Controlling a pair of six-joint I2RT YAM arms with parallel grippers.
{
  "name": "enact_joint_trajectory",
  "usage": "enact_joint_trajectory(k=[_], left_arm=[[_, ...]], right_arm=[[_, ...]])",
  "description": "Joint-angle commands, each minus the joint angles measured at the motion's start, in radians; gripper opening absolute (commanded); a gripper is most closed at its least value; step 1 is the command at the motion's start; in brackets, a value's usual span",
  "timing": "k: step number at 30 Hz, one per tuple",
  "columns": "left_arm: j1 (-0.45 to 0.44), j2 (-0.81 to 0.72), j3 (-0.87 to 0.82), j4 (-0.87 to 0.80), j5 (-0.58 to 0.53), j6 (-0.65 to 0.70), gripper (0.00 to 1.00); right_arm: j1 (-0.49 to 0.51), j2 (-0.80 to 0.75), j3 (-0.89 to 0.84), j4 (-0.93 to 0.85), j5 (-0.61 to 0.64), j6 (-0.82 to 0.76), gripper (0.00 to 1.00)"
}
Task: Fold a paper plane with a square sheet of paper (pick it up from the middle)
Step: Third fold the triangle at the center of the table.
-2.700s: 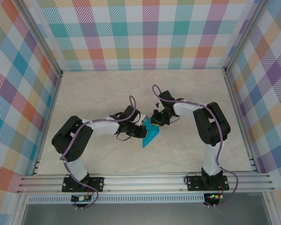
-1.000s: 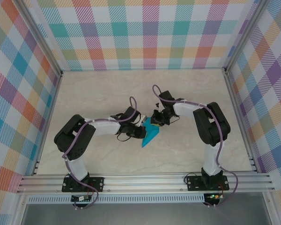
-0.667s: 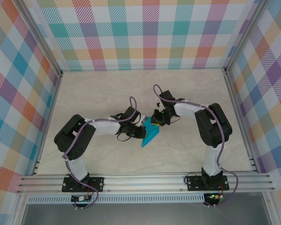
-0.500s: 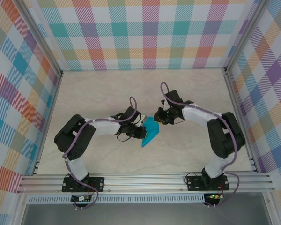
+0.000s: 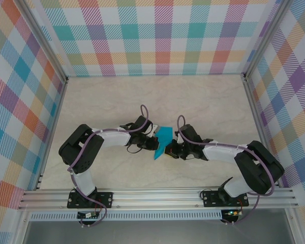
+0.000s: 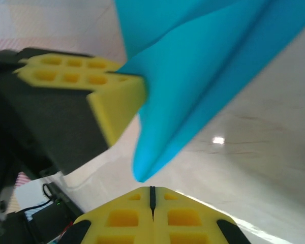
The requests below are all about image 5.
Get blue paper sheet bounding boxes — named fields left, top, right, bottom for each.
left=154, top=126, right=174, bottom=161

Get grey metal panel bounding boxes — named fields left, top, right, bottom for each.
left=22, top=220, right=295, bottom=244

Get thin black left gripper wire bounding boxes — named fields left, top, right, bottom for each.
left=127, top=144, right=143, bottom=154

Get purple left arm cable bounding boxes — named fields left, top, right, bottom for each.
left=67, top=104, right=150, bottom=227

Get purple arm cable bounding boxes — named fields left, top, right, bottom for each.
left=67, top=104, right=150, bottom=227
left=177, top=115, right=275, bottom=226

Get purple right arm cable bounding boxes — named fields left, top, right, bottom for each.
left=177, top=115, right=275, bottom=226

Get long aluminium mounting rail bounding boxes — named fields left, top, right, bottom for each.
left=17, top=187, right=299, bottom=210

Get thin black base wire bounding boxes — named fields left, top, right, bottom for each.
left=200, top=187, right=222, bottom=200

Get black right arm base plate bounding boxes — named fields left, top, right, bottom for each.
left=202, top=190, right=250, bottom=208

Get perforated grey cable tray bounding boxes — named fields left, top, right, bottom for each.
left=29, top=209, right=223, bottom=221

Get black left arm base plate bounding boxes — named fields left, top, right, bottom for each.
left=67, top=192, right=114, bottom=209

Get aluminium side rail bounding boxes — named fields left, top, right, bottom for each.
left=34, top=77, right=69, bottom=191
left=241, top=73, right=282, bottom=189

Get aluminium frame leg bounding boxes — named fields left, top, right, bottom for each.
left=14, top=210, right=33, bottom=244
left=286, top=208, right=303, bottom=244

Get aluminium frame post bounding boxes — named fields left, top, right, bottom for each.
left=242, top=0, right=293, bottom=81
left=16, top=0, right=69, bottom=83

